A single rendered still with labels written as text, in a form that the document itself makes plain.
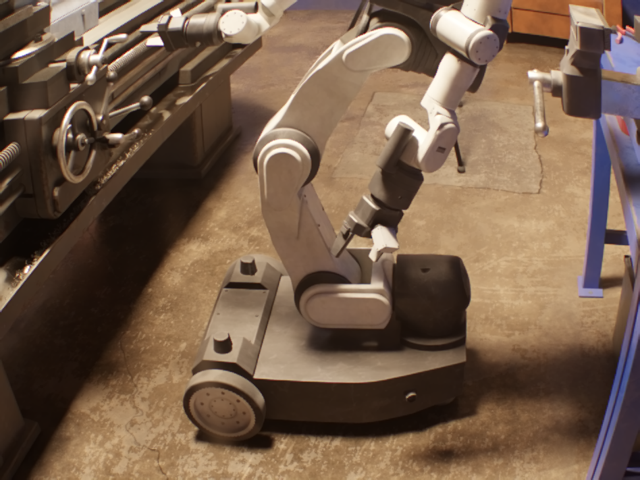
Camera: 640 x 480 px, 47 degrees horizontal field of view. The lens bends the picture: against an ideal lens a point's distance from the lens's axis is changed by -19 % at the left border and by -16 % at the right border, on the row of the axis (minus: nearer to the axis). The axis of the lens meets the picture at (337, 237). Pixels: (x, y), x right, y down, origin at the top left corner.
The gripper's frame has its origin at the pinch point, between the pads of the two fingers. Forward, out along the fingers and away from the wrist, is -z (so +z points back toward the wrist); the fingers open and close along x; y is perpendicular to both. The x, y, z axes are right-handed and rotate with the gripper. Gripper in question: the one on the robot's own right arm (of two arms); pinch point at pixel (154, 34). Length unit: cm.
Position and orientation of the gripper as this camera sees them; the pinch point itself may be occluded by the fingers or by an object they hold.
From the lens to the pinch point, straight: 201.5
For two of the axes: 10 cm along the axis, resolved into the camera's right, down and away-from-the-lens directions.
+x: -1.6, -4.2, -8.9
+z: 9.8, 0.6, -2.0
